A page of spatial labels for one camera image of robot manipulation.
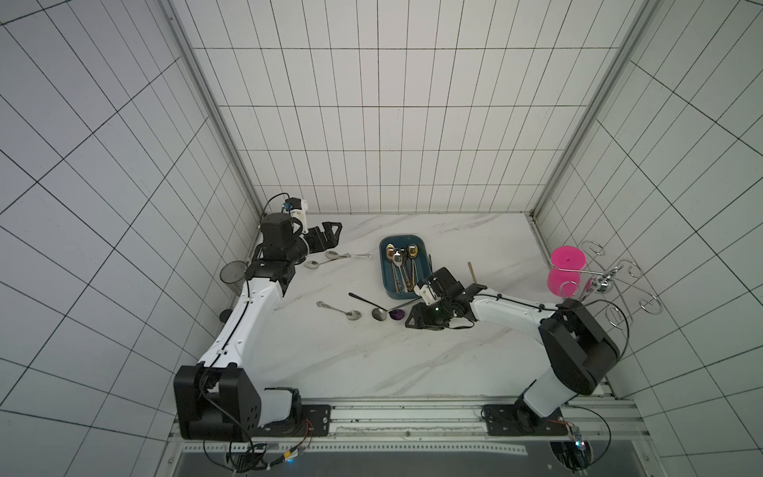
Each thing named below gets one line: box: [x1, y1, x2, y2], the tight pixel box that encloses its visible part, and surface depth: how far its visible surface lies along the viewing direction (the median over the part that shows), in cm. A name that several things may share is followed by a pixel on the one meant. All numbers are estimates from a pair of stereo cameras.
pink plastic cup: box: [547, 245, 588, 298], surface depth 74 cm
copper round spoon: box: [385, 243, 399, 294], surface depth 108 cm
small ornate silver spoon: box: [315, 300, 363, 321], surface depth 93 cm
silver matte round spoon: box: [371, 297, 425, 321], surface depth 93 cm
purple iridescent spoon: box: [347, 292, 406, 320], surface depth 93 cm
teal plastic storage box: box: [379, 234, 433, 301], surface depth 105 cm
